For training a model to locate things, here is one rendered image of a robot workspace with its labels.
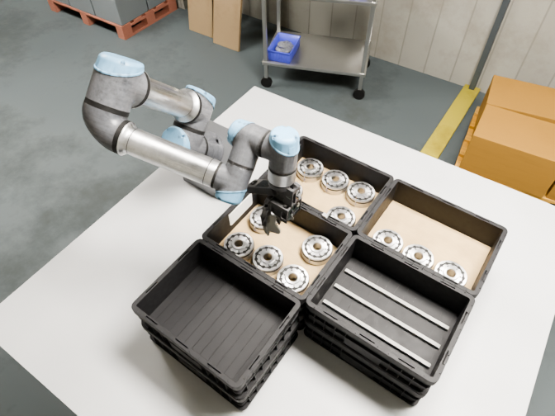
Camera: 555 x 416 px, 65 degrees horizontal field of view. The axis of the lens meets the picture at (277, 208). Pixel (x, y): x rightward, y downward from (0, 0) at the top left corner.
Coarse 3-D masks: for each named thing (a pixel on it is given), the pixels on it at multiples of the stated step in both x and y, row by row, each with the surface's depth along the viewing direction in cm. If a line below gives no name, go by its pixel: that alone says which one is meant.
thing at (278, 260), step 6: (264, 246) 144; (270, 246) 144; (258, 252) 143; (276, 252) 143; (258, 258) 141; (276, 258) 141; (282, 258) 141; (258, 264) 140; (264, 264) 140; (270, 264) 140; (276, 264) 140; (264, 270) 138; (270, 270) 138
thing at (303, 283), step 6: (294, 264) 140; (282, 270) 138; (288, 270) 138; (294, 270) 138; (300, 270) 138; (282, 276) 137; (306, 276) 137; (282, 282) 135; (300, 282) 135; (306, 282) 135; (294, 288) 134; (300, 288) 134
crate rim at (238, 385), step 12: (204, 240) 138; (216, 252) 135; (240, 264) 132; (252, 276) 130; (276, 288) 127; (144, 312) 122; (156, 324) 121; (288, 324) 121; (168, 336) 118; (276, 336) 117; (180, 348) 117; (264, 348) 115; (204, 360) 113; (216, 372) 111; (252, 372) 112; (228, 384) 109; (240, 384) 109
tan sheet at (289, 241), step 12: (240, 228) 153; (288, 228) 153; (300, 228) 153; (264, 240) 149; (276, 240) 149; (288, 240) 149; (300, 240) 149; (288, 252) 146; (300, 252) 146; (252, 264) 143; (288, 264) 143; (300, 264) 143; (324, 264) 143; (276, 276) 140; (312, 276) 140
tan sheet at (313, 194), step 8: (296, 176) 169; (304, 184) 166; (312, 184) 166; (320, 184) 166; (304, 192) 163; (312, 192) 163; (320, 192) 163; (344, 192) 163; (376, 192) 163; (304, 200) 161; (312, 200) 161; (320, 200) 161; (328, 200) 161; (336, 200) 161; (344, 200) 161; (320, 208) 158; (328, 208) 158; (352, 208) 158; (360, 208) 158; (360, 216) 156
